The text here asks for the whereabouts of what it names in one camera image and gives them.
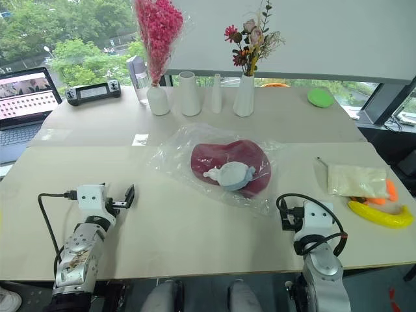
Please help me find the mixed dried flower bouquet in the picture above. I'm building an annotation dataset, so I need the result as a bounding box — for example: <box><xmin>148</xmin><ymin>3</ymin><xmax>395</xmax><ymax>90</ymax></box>
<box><xmin>223</xmin><ymin>0</ymin><xmax>286</xmax><ymax>77</ymax></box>

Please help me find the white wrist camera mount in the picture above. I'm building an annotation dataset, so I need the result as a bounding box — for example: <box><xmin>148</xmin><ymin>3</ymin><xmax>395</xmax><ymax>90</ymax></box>
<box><xmin>301</xmin><ymin>200</ymin><xmax>336</xmax><ymax>233</ymax></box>
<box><xmin>76</xmin><ymin>184</ymin><xmax>113</xmax><ymax>217</ymax></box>

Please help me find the white shoe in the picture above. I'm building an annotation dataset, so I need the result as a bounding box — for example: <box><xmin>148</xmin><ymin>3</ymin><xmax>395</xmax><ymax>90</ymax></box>
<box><xmin>0</xmin><ymin>281</ymin><xmax>22</xmax><ymax>312</ymax></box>

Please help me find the open laptop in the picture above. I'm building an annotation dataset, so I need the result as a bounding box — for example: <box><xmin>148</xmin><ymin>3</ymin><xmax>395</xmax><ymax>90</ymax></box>
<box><xmin>0</xmin><ymin>66</ymin><xmax>63</xmax><ymax>164</ymax></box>

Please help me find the white board panel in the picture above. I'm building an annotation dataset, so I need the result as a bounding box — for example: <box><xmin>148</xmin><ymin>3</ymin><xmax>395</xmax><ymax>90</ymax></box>
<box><xmin>164</xmin><ymin>0</ymin><xmax>416</xmax><ymax>83</ymax></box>

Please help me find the clear plastic bag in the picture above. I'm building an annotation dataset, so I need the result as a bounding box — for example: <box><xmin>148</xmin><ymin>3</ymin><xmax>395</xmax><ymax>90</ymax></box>
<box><xmin>145</xmin><ymin>122</ymin><xmax>287</xmax><ymax>218</ymax></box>

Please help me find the ribbed white vase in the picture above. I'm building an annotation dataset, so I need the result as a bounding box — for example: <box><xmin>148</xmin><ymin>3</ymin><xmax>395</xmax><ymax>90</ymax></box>
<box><xmin>232</xmin><ymin>73</ymin><xmax>255</xmax><ymax>118</ymax></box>

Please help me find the slim white vase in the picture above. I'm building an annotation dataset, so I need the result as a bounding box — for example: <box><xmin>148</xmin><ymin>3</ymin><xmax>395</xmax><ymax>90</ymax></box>
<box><xmin>211</xmin><ymin>73</ymin><xmax>224</xmax><ymax>114</ymax></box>

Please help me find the clear bottle with purple lid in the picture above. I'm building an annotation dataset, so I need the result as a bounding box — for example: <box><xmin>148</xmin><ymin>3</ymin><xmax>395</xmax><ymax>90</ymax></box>
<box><xmin>126</xmin><ymin>55</ymin><xmax>151</xmax><ymax>106</ymax></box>

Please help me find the red object on floor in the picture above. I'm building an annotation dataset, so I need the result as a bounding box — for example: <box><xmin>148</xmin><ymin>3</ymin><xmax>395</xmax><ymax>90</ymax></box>
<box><xmin>389</xmin><ymin>287</ymin><xmax>400</xmax><ymax>312</ymax></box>

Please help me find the green round disc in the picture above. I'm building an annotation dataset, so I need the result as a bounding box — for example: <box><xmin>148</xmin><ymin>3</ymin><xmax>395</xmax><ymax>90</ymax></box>
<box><xmin>307</xmin><ymin>88</ymin><xmax>335</xmax><ymax>109</ymax></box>

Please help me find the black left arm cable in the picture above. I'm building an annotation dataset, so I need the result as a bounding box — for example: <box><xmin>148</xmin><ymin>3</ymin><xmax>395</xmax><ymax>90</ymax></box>
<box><xmin>37</xmin><ymin>191</ymin><xmax>79</xmax><ymax>270</ymax></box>

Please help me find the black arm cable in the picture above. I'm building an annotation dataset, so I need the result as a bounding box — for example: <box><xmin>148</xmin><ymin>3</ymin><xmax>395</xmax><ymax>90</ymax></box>
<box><xmin>37</xmin><ymin>191</ymin><xmax>79</xmax><ymax>270</ymax></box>
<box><xmin>276</xmin><ymin>193</ymin><xmax>348</xmax><ymax>258</ymax></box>

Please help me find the black window pillar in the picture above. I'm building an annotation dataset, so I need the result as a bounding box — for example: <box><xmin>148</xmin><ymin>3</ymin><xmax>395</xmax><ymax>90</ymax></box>
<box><xmin>361</xmin><ymin>75</ymin><xmax>416</xmax><ymax>126</ymax></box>

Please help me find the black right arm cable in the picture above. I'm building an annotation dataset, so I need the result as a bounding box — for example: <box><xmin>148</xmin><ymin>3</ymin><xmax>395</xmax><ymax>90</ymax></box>
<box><xmin>276</xmin><ymin>193</ymin><xmax>348</xmax><ymax>258</ymax></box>

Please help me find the conical white vase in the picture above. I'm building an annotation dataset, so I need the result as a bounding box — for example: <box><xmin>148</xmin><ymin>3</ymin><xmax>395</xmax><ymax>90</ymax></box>
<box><xmin>177</xmin><ymin>71</ymin><xmax>203</xmax><ymax>117</ymax></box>

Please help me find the pink dried flower bouquet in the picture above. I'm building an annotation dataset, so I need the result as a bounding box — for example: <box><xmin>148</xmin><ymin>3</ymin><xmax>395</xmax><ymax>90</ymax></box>
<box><xmin>132</xmin><ymin>0</ymin><xmax>196</xmax><ymax>87</ymax></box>

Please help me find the black handheld controller with screen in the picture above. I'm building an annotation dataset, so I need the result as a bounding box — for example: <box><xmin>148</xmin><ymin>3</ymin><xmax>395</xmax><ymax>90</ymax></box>
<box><xmin>65</xmin><ymin>81</ymin><xmax>122</xmax><ymax>107</ymax></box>

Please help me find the orange toy carrot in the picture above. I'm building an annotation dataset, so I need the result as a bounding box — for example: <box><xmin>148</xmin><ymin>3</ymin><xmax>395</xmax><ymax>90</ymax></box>
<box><xmin>385</xmin><ymin>179</ymin><xmax>399</xmax><ymax>202</ymax></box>

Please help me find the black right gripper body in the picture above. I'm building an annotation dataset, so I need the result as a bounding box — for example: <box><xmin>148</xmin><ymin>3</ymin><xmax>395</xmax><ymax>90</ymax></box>
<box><xmin>281</xmin><ymin>205</ymin><xmax>305</xmax><ymax>233</ymax></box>

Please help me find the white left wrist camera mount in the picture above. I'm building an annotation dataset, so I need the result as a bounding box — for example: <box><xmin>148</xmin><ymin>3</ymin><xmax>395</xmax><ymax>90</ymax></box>
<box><xmin>76</xmin><ymin>184</ymin><xmax>113</xmax><ymax>217</ymax></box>

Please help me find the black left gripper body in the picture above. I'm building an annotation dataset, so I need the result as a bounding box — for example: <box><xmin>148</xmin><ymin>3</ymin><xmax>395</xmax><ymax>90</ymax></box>
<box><xmin>105</xmin><ymin>196</ymin><xmax>129</xmax><ymax>216</ymax></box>

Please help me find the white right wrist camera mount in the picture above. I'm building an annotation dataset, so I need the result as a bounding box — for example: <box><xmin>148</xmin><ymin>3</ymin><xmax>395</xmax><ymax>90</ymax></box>
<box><xmin>301</xmin><ymin>200</ymin><xmax>336</xmax><ymax>233</ymax></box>

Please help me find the beige cloth pouch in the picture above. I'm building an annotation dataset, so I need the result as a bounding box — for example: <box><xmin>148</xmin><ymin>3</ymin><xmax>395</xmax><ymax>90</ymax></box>
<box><xmin>327</xmin><ymin>163</ymin><xmax>389</xmax><ymax>198</ymax></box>

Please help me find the short round white vase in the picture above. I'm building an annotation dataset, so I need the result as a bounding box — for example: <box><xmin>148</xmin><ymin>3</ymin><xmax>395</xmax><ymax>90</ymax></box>
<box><xmin>146</xmin><ymin>83</ymin><xmax>171</xmax><ymax>116</ymax></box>

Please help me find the yellow toy banana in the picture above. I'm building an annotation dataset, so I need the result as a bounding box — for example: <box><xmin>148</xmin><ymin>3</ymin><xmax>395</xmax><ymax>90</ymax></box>
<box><xmin>347</xmin><ymin>200</ymin><xmax>415</xmax><ymax>229</ymax></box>

